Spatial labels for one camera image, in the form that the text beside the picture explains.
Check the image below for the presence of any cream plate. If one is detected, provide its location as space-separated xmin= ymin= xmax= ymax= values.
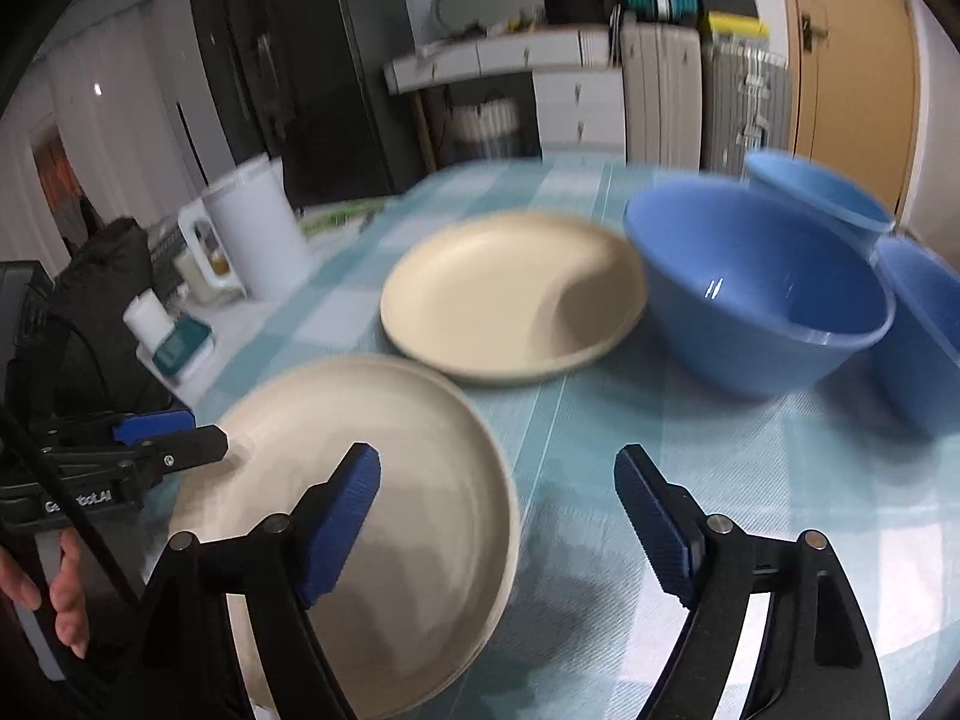
xmin=169 ymin=356 xmax=519 ymax=718
xmin=379 ymin=211 xmax=647 ymax=385

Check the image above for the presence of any large blue bowl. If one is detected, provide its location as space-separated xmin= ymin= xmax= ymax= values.
xmin=623 ymin=176 xmax=895 ymax=400

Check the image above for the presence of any light blue bowl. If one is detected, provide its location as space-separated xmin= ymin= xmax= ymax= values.
xmin=743 ymin=149 xmax=895 ymax=254

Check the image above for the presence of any person's left hand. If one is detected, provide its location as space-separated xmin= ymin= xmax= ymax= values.
xmin=0 ymin=528 xmax=89 ymax=658

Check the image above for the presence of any small teal box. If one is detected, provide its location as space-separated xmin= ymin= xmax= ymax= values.
xmin=151 ymin=314 xmax=213 ymax=380

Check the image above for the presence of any white paper roll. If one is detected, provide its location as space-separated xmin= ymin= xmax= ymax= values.
xmin=122 ymin=289 xmax=176 ymax=355

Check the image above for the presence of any checkered teal tablecloth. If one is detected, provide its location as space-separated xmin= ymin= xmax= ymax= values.
xmin=194 ymin=161 xmax=958 ymax=718

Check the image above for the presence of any white electric kettle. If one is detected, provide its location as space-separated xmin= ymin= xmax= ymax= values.
xmin=178 ymin=153 xmax=314 ymax=302

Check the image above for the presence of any green packet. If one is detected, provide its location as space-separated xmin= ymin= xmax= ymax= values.
xmin=298 ymin=197 xmax=395 ymax=239

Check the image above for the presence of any woven laundry basket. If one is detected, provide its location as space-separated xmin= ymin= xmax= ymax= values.
xmin=451 ymin=98 xmax=523 ymax=161

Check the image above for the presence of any black refrigerator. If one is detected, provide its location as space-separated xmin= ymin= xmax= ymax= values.
xmin=268 ymin=0 xmax=427 ymax=208

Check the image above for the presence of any white drawer desk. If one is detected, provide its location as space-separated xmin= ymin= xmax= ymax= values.
xmin=384 ymin=26 xmax=626 ymax=160

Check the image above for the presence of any silver suitcase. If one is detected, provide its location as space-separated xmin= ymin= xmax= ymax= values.
xmin=701 ymin=43 xmax=793 ymax=177

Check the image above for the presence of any beige suitcase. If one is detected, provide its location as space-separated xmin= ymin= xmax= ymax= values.
xmin=620 ymin=13 xmax=703 ymax=171

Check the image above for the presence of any wooden door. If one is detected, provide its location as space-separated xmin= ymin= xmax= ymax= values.
xmin=786 ymin=0 xmax=919 ymax=216

